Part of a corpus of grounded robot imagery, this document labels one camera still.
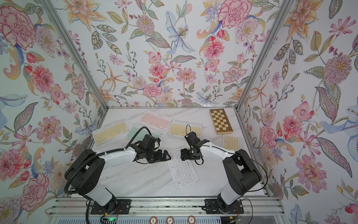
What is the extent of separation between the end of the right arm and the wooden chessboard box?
347mm

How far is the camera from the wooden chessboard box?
3.47ft

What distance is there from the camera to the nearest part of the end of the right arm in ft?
2.19
